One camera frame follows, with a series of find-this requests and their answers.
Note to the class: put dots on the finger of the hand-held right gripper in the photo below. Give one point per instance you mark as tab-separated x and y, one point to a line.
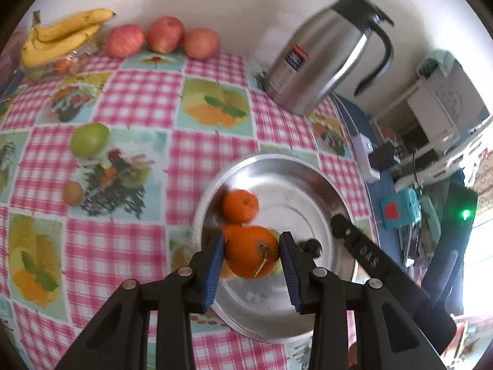
362	252

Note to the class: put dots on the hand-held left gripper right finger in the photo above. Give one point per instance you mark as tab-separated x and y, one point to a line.
289	269

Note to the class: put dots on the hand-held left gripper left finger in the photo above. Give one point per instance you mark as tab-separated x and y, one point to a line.
213	269

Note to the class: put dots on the large orange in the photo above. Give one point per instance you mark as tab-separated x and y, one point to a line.
250	252

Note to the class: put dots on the small orange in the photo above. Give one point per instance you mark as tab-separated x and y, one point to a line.
240	206

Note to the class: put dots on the round steel basin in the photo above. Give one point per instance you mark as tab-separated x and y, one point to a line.
292	185

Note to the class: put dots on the clear bag of small fruits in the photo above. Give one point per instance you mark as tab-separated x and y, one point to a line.
65	65

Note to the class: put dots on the dark plum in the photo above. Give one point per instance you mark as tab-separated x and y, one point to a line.
312	247

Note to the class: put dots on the teal box with red patch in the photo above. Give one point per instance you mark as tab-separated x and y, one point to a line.
396	210

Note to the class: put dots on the black power adapter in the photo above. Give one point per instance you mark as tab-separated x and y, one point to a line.
383	158

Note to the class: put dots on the white appliance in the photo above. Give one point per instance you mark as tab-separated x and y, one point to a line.
446	100

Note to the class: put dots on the brown kiwi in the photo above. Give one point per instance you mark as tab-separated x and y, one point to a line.
73	193

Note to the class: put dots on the teal cloth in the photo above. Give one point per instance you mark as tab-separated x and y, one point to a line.
439	61

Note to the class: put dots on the green apple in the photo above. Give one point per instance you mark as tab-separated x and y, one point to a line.
90	138

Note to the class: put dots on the pink checkered fruit-print tablecloth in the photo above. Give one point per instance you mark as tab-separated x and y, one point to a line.
134	92

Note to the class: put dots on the stainless steel thermos kettle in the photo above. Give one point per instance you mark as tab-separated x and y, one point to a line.
319	61

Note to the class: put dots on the red apple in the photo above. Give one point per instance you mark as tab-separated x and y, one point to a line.
124	41
201	43
165	34

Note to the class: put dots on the yellow banana bunch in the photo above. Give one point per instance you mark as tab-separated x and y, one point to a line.
57	34

